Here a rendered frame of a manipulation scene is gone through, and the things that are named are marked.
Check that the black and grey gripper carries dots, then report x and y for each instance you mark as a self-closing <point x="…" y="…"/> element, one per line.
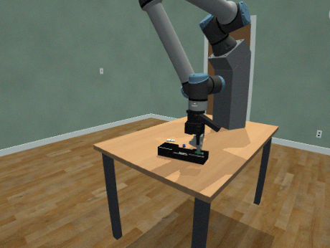
<point x="196" y="127"/>

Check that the black rack of three labelled bins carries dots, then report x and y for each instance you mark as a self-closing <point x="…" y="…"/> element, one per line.
<point x="171" y="150"/>

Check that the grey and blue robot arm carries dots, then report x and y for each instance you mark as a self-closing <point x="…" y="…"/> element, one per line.
<point x="224" y="18"/>

